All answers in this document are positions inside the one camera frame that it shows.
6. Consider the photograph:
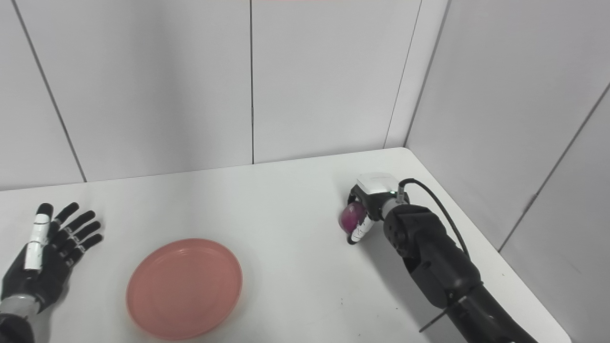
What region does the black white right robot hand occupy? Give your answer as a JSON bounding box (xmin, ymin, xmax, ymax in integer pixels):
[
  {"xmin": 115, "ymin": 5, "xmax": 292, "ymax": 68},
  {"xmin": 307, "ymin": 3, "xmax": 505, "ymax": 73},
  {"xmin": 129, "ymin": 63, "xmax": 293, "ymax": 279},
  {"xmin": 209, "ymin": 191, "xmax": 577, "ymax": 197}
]
[{"xmin": 346, "ymin": 172, "xmax": 406, "ymax": 245}]

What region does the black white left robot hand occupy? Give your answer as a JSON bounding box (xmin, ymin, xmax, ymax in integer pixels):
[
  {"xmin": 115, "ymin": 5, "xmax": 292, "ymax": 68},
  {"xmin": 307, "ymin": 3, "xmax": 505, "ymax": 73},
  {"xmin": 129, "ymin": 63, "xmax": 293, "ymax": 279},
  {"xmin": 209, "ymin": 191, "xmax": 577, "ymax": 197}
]
[{"xmin": 1, "ymin": 203, "xmax": 104, "ymax": 313}]

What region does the purple red onion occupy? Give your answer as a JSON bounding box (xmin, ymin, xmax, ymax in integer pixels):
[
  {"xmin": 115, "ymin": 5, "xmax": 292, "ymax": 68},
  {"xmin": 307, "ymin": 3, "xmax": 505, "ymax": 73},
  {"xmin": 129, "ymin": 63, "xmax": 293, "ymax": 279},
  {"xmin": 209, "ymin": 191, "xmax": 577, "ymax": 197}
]
[{"xmin": 339, "ymin": 202, "xmax": 367, "ymax": 234}]

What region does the pink round plate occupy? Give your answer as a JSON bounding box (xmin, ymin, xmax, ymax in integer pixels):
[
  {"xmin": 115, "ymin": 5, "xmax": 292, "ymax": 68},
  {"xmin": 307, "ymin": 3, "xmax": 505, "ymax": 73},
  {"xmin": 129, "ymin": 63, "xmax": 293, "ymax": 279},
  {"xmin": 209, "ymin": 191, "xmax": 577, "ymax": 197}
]
[{"xmin": 126, "ymin": 239, "xmax": 243, "ymax": 341}]

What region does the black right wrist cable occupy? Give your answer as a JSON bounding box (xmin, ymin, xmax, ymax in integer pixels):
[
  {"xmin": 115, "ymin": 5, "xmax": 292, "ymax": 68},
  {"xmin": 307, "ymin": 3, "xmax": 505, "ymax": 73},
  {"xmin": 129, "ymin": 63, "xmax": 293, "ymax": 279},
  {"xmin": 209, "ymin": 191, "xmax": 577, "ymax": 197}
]
[{"xmin": 398, "ymin": 178, "xmax": 471, "ymax": 260}]

